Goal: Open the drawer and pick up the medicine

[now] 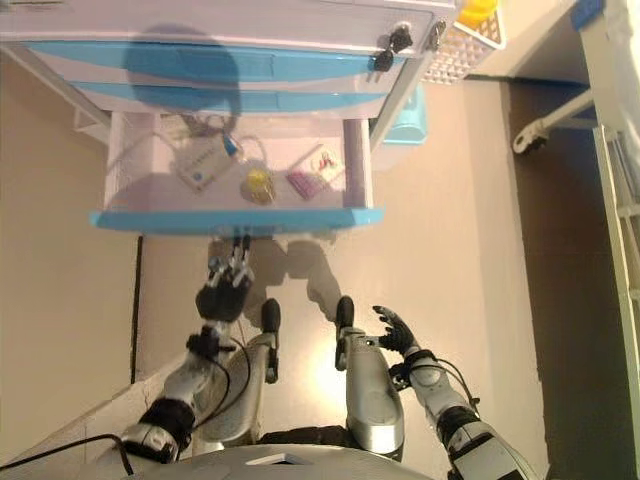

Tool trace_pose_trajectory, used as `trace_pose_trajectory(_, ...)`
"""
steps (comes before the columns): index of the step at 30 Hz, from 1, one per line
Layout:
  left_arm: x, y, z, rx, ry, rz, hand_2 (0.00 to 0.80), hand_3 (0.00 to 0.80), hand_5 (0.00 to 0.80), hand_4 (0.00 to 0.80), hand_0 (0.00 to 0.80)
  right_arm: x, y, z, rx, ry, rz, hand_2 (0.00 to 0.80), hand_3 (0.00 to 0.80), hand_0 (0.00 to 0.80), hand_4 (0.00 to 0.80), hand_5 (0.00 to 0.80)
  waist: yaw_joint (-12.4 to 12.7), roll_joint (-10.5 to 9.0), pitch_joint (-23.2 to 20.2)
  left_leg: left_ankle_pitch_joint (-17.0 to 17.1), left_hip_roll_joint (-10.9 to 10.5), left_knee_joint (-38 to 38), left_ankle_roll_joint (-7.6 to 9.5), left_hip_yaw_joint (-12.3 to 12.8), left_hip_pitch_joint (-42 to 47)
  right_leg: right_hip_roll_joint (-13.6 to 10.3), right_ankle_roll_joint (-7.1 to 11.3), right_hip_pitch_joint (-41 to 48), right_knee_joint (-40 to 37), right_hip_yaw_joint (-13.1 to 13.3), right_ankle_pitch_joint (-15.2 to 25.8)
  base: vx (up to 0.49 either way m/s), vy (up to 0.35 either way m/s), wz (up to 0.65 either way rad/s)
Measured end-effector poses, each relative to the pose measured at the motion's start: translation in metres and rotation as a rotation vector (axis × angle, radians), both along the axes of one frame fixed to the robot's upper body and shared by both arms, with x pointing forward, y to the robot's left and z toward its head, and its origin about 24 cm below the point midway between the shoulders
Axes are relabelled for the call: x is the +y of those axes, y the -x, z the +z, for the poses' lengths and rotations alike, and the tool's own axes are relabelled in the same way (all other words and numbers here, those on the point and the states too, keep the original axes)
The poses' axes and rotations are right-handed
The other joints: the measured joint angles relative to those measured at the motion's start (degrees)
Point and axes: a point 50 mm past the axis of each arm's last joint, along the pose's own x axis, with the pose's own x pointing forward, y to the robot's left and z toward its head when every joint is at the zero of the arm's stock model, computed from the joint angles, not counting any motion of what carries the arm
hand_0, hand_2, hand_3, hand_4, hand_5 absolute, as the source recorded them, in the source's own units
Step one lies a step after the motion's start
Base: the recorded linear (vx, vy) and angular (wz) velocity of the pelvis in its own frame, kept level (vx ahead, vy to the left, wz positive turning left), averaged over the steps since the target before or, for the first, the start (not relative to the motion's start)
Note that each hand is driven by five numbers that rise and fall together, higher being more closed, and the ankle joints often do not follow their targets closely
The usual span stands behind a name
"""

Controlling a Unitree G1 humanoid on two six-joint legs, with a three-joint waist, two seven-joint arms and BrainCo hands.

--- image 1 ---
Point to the robot left hand black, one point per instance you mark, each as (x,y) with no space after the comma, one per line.
(222,300)

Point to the robot right hand black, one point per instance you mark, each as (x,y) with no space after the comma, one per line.
(402,340)

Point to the blue front cart drawer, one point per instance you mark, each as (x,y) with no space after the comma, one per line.
(150,220)
(310,100)
(310,62)

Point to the clear bottle yellow capsules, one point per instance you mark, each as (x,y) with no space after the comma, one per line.
(258,186)

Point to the robot left arm silver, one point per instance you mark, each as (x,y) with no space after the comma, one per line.
(185,385)

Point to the robot right arm silver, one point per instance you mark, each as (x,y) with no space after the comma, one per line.
(470,435)

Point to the white blue medicine box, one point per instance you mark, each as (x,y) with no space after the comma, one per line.
(200,169)

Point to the pink medicine box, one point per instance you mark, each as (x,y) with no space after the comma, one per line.
(312,172)

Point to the robot right leg silver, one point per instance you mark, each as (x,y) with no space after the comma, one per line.
(370,390)

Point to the grey robot torso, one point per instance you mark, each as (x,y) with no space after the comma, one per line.
(310,460)

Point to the light blue waste bin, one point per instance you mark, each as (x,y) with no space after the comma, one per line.
(407,120)

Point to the white side bin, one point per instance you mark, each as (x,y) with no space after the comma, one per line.
(92,122)

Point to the bed caster wheel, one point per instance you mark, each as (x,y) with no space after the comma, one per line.
(530,140)

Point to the white medical cart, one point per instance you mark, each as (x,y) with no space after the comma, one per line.
(300,20)

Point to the white mesh basket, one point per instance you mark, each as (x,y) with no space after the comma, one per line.
(465,55)

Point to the black cart keys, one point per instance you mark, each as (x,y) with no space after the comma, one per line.
(392,42)

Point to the metal cart side lock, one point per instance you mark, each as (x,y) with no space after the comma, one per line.
(436,34)

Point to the yellow sharps container red lid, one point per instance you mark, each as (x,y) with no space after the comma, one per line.
(477,11)

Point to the blue bed corner bumper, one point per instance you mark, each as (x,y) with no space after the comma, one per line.
(587,12)

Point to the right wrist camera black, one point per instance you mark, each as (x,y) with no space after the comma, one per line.
(400,376)

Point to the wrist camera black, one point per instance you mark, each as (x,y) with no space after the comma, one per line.
(400,376)
(205,345)

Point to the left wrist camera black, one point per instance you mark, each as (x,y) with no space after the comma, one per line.
(205,345)

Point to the white hospital bed frame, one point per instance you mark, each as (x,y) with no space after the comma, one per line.
(620,240)

